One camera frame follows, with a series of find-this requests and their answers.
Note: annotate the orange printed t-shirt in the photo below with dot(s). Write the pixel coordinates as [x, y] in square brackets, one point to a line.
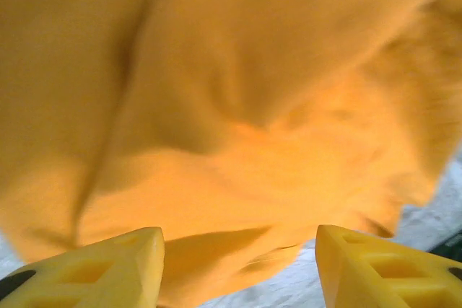
[231, 88]

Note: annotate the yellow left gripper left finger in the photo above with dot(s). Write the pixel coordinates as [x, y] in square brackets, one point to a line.
[108, 275]

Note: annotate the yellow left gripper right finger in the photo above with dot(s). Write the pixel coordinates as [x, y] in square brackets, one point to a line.
[361, 279]

